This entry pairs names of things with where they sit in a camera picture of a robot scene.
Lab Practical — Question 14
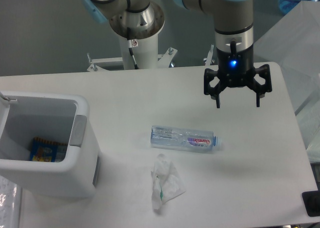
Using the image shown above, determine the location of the translucent white plastic box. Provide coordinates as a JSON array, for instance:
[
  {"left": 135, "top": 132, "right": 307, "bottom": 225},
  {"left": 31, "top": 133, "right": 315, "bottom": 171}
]
[{"left": 254, "top": 1, "right": 320, "bottom": 113}]

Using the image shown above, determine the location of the clear plastic sheet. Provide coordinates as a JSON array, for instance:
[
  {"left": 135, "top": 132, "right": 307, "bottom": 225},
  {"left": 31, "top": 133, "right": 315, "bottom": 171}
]
[{"left": 0, "top": 176, "right": 22, "bottom": 228}]

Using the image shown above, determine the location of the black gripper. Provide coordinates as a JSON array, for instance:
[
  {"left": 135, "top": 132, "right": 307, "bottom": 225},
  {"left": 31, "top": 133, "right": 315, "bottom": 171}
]
[{"left": 203, "top": 43, "right": 273, "bottom": 109}]

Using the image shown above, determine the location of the clear plastic water bottle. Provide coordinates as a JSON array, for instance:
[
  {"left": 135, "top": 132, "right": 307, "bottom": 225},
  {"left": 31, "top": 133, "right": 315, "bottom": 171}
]
[{"left": 150, "top": 125, "right": 224, "bottom": 153}]

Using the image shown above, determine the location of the blue snack packet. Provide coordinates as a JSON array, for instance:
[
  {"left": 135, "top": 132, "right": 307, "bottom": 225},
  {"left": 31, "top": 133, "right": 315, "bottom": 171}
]
[{"left": 29, "top": 137, "right": 68, "bottom": 163}]

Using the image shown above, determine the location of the white paper wrapper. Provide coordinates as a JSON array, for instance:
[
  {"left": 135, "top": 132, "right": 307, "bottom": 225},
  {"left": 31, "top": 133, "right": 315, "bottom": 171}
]
[{"left": 151, "top": 153, "right": 187, "bottom": 211}]

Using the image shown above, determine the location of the white pedestal foot frame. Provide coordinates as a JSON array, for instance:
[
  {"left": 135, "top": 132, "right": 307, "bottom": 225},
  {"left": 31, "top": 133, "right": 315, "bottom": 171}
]
[{"left": 85, "top": 44, "right": 216, "bottom": 72}]

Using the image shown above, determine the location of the black device at table edge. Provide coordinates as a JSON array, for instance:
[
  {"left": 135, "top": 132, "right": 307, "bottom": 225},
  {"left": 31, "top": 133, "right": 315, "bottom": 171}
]
[{"left": 302, "top": 190, "right": 320, "bottom": 217}]

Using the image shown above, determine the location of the white trash can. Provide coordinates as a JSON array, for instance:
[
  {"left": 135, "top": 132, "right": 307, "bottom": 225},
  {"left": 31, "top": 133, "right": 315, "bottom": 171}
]
[{"left": 0, "top": 91, "right": 101, "bottom": 198}]

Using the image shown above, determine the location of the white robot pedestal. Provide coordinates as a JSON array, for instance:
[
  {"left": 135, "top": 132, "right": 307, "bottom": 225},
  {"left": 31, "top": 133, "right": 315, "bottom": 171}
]
[{"left": 118, "top": 34, "right": 158, "bottom": 70}]

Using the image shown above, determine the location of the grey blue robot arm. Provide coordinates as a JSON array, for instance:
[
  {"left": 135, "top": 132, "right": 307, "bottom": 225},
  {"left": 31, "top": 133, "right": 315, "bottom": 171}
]
[{"left": 81, "top": 0, "right": 272, "bottom": 103}]

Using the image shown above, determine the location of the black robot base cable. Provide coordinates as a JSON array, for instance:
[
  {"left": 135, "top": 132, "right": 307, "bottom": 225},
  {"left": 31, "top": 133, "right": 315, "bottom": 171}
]
[{"left": 125, "top": 26, "right": 140, "bottom": 70}]

